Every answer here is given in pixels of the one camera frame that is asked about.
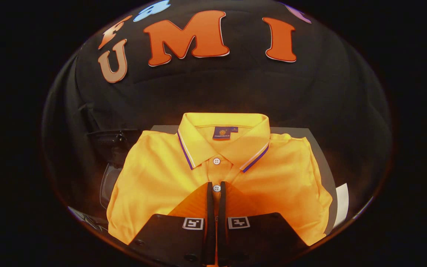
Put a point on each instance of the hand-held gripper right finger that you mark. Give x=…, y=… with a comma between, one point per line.
x=222, y=222

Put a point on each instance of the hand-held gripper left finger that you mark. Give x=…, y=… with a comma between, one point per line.
x=210, y=222

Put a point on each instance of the yellow polo shirt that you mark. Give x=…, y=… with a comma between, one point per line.
x=154, y=174

